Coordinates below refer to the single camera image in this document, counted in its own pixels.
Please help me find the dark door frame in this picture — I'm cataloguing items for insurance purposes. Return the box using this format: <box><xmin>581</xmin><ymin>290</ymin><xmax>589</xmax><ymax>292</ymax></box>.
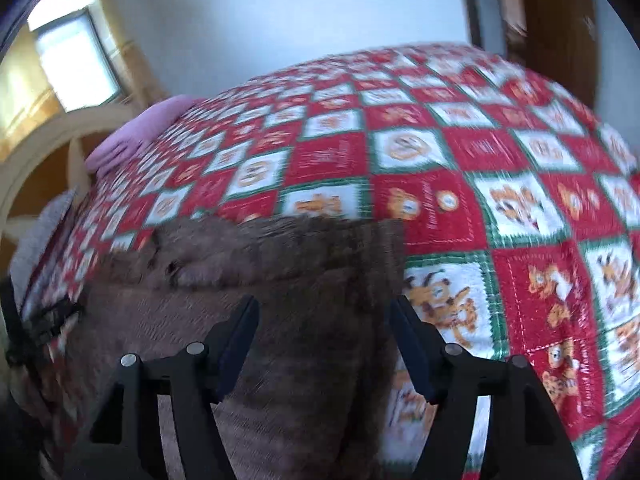
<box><xmin>459</xmin><ymin>0</ymin><xmax>508</xmax><ymax>52</ymax></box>

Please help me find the striped pillow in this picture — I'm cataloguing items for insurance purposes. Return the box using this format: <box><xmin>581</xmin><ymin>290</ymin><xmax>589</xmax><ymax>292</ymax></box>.
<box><xmin>9</xmin><ymin>189</ymin><xmax>82</xmax><ymax>303</ymax></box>

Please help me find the cream and brown headboard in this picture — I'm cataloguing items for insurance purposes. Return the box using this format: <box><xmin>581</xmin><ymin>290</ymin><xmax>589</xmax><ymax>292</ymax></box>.
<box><xmin>0</xmin><ymin>102</ymin><xmax>138</xmax><ymax>261</ymax></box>

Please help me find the brown wooden door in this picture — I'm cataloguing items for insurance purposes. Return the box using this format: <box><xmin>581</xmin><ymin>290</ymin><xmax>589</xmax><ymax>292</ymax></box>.
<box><xmin>505</xmin><ymin>0</ymin><xmax>599</xmax><ymax>108</ymax></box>

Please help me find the pink folded blanket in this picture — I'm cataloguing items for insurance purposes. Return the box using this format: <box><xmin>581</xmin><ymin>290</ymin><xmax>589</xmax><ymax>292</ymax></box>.
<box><xmin>84</xmin><ymin>94</ymin><xmax>197</xmax><ymax>175</ymax></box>

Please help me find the red checkered bedsheet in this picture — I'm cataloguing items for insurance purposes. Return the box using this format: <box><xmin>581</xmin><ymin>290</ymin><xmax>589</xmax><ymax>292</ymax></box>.
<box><xmin>15</xmin><ymin>42</ymin><xmax>640</xmax><ymax>480</ymax></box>

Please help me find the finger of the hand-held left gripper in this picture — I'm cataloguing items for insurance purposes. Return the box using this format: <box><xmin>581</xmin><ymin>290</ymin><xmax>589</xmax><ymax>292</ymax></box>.
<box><xmin>6</xmin><ymin>301</ymin><xmax>83</xmax><ymax>367</ymax></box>

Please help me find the brown knitted sweater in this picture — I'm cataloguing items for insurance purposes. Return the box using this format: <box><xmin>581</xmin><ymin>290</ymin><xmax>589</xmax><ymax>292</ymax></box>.
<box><xmin>40</xmin><ymin>214</ymin><xmax>407</xmax><ymax>480</ymax></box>

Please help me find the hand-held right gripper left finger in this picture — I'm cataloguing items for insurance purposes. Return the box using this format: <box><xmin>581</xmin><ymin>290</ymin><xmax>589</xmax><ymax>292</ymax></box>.
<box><xmin>62</xmin><ymin>295</ymin><xmax>261</xmax><ymax>480</ymax></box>

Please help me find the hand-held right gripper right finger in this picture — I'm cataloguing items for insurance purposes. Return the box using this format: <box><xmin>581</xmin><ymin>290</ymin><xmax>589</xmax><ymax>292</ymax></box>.
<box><xmin>390</xmin><ymin>296</ymin><xmax>583</xmax><ymax>480</ymax></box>

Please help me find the window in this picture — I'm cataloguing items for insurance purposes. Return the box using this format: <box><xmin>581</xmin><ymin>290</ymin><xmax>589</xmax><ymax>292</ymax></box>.
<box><xmin>26</xmin><ymin>6</ymin><xmax>125</xmax><ymax>114</ymax></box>

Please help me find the wide yellow curtain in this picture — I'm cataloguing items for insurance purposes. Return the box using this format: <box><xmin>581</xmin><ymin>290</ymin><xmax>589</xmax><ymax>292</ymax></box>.
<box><xmin>0</xmin><ymin>25</ymin><xmax>63</xmax><ymax>163</ymax></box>

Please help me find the narrow yellow curtain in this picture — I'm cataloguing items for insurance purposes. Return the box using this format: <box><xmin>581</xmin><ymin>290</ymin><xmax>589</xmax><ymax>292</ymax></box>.
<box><xmin>92</xmin><ymin>0</ymin><xmax>168</xmax><ymax>107</ymax></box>

